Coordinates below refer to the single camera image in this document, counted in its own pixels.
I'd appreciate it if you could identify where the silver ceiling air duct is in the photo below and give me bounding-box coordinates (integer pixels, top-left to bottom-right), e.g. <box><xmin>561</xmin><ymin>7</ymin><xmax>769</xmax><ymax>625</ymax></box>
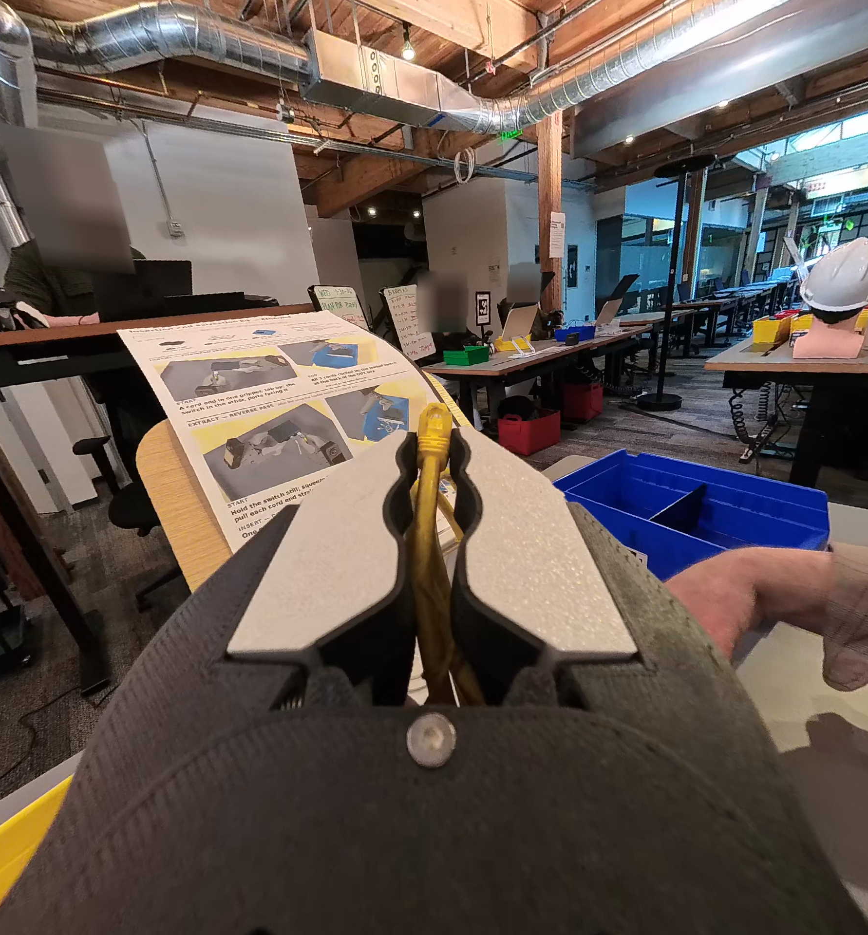
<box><xmin>0</xmin><ymin>0</ymin><xmax>796</xmax><ymax>253</ymax></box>

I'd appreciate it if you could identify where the red fabric bin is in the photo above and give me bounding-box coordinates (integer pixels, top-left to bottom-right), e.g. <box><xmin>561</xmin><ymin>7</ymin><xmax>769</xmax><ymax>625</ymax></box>
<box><xmin>497</xmin><ymin>408</ymin><xmax>563</xmax><ymax>457</ymax></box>
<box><xmin>562</xmin><ymin>380</ymin><xmax>604</xmax><ymax>423</ymax></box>

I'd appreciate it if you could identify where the printed instruction sheet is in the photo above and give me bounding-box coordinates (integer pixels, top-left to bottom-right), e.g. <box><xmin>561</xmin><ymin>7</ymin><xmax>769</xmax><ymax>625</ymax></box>
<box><xmin>117</xmin><ymin>310</ymin><xmax>466</xmax><ymax>543</ymax></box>

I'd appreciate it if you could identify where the white hard hat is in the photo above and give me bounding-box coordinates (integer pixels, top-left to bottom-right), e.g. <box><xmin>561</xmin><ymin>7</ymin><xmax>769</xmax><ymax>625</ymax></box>
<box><xmin>799</xmin><ymin>237</ymin><xmax>868</xmax><ymax>314</ymax></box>

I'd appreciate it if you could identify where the long wood-edged desk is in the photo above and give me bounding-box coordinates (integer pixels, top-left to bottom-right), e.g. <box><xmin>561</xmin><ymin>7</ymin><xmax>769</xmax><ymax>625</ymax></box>
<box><xmin>423</xmin><ymin>321</ymin><xmax>654</xmax><ymax>433</ymax></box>

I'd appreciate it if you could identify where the whiteboard with green heading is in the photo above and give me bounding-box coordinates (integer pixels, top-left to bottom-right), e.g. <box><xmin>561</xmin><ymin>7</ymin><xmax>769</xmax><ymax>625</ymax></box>
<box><xmin>308</xmin><ymin>285</ymin><xmax>369</xmax><ymax>330</ymax></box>

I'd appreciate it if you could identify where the wood-edged side desk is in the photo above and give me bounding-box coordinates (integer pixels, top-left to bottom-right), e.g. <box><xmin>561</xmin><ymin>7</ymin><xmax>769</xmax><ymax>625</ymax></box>
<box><xmin>704</xmin><ymin>339</ymin><xmax>868</xmax><ymax>489</ymax></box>

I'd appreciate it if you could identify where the black floor lamp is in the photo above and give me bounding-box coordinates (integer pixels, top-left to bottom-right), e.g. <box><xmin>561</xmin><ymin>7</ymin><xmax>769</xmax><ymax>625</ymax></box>
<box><xmin>637</xmin><ymin>153</ymin><xmax>717</xmax><ymax>411</ymax></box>

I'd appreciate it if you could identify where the yellow ethernet cable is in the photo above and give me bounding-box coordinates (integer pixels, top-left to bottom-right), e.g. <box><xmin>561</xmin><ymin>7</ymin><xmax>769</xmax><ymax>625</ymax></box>
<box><xmin>408</xmin><ymin>403</ymin><xmax>488</xmax><ymax>708</ymax></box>

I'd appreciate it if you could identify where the brown standing desk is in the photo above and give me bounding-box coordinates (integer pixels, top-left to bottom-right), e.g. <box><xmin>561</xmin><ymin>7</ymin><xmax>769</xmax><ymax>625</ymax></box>
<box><xmin>0</xmin><ymin>303</ymin><xmax>318</xmax><ymax>695</ymax></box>

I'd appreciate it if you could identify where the wooden support post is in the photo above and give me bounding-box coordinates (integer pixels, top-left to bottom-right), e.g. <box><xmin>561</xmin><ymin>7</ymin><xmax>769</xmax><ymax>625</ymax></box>
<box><xmin>536</xmin><ymin>110</ymin><xmax>566</xmax><ymax>315</ymax></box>

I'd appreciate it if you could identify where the whiteboard with written list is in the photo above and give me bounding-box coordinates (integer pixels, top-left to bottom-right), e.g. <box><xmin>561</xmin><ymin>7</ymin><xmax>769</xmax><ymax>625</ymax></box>
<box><xmin>380</xmin><ymin>285</ymin><xmax>436</xmax><ymax>359</ymax></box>

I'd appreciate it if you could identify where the black office chair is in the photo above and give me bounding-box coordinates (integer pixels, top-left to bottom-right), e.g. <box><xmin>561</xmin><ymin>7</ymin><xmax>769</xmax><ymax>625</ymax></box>
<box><xmin>72</xmin><ymin>434</ymin><xmax>187</xmax><ymax>609</ymax></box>

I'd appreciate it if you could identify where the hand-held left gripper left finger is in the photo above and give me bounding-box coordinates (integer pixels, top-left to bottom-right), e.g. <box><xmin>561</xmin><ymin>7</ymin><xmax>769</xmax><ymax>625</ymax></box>
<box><xmin>226</xmin><ymin>431</ymin><xmax>417</xmax><ymax>707</ymax></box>

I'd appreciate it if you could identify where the pink mannequin head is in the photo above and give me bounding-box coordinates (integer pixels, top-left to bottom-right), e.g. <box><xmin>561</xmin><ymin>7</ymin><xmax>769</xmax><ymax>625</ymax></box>
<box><xmin>792</xmin><ymin>307</ymin><xmax>868</xmax><ymax>360</ymax></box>

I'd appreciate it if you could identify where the person's right hand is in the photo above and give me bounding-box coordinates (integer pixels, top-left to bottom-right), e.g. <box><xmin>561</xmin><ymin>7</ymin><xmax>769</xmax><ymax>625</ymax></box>
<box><xmin>664</xmin><ymin>546</ymin><xmax>837</xmax><ymax>663</ymax></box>

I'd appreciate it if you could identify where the tilted board stand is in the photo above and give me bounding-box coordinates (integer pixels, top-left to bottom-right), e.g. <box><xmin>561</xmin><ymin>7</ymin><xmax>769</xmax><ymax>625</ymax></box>
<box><xmin>593</xmin><ymin>274</ymin><xmax>641</xmax><ymax>326</ymax></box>
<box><xmin>498</xmin><ymin>303</ymin><xmax>546</xmax><ymax>355</ymax></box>

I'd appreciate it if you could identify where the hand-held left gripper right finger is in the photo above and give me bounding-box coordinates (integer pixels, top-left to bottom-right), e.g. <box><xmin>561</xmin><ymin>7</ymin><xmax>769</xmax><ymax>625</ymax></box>
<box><xmin>449</xmin><ymin>427</ymin><xmax>640</xmax><ymax>707</ymax></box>

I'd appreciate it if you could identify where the yellow bin row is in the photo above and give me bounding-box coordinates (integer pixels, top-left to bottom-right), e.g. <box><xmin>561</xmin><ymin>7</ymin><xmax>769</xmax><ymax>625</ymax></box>
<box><xmin>752</xmin><ymin>310</ymin><xmax>815</xmax><ymax>344</ymax></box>

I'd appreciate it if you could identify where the black monitor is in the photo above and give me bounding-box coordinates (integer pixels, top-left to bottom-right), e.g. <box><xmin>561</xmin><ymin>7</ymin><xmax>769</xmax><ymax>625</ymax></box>
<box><xmin>94</xmin><ymin>259</ymin><xmax>194</xmax><ymax>322</ymax></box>

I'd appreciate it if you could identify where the blue plastic bin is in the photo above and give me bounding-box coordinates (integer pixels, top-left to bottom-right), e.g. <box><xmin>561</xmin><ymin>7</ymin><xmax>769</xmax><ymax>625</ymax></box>
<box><xmin>553</xmin><ymin>449</ymin><xmax>831</xmax><ymax>582</ymax></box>

